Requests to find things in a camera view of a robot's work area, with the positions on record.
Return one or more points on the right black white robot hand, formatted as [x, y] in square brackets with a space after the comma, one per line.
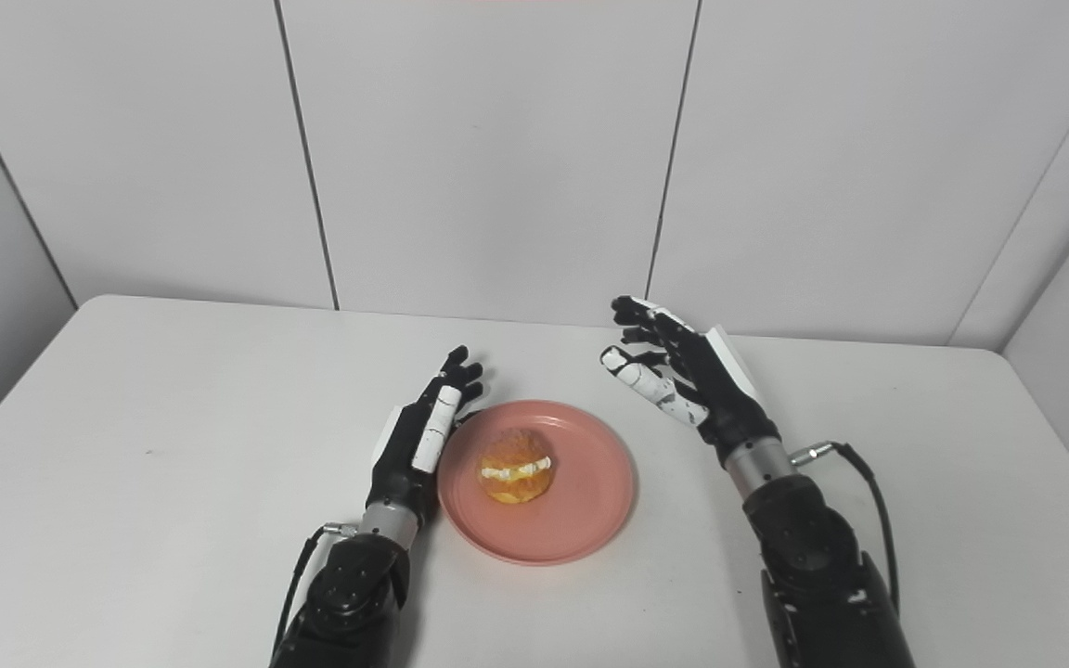
[692, 380]

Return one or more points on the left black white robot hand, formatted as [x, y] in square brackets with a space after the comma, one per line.
[418, 445]

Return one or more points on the cream puff pastry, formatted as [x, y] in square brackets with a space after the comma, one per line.
[516, 467]

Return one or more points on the pink round plate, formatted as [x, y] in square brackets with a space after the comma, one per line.
[544, 482]

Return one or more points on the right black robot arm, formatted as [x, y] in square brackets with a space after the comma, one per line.
[813, 566]

